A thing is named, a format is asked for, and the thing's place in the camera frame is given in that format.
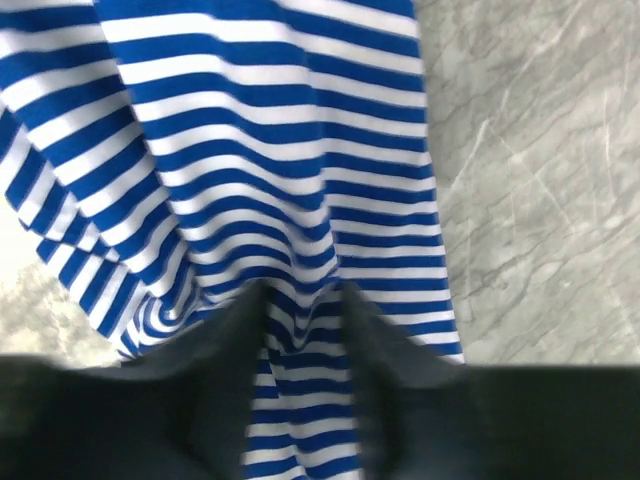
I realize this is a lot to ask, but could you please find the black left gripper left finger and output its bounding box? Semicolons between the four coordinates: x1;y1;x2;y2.
1;287;270;479

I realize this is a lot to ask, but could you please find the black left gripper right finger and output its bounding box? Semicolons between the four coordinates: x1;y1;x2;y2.
341;284;639;479

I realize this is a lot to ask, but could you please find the blue white striped tank top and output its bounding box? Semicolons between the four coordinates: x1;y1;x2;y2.
1;1;462;479

